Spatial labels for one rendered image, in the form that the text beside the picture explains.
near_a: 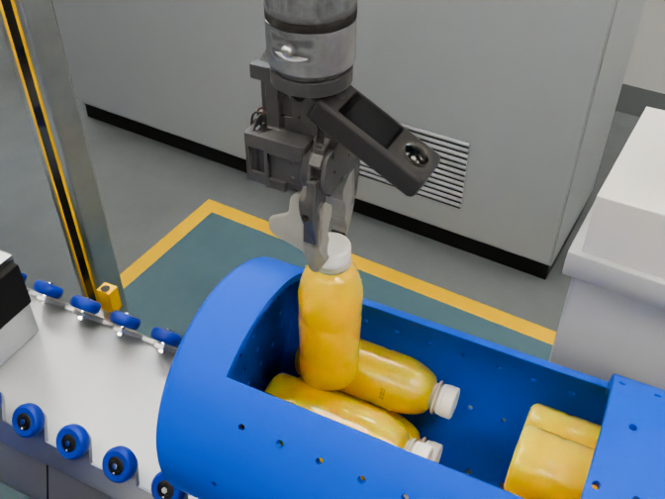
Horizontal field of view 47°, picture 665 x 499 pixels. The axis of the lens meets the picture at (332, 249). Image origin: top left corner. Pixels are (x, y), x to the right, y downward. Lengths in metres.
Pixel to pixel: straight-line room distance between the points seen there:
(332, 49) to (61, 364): 0.73
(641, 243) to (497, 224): 1.62
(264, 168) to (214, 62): 2.20
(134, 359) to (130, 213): 1.85
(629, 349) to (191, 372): 0.61
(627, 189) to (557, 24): 1.26
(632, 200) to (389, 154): 0.41
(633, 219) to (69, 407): 0.79
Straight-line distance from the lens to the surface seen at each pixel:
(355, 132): 0.64
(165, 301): 2.59
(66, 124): 1.37
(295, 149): 0.67
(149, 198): 3.05
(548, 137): 2.36
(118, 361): 1.18
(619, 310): 1.07
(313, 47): 0.61
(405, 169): 0.64
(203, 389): 0.77
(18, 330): 1.22
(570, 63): 2.24
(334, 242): 0.76
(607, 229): 0.99
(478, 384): 0.94
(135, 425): 1.10
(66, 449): 1.05
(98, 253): 1.53
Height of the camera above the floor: 1.79
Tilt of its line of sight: 41 degrees down
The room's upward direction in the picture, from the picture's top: straight up
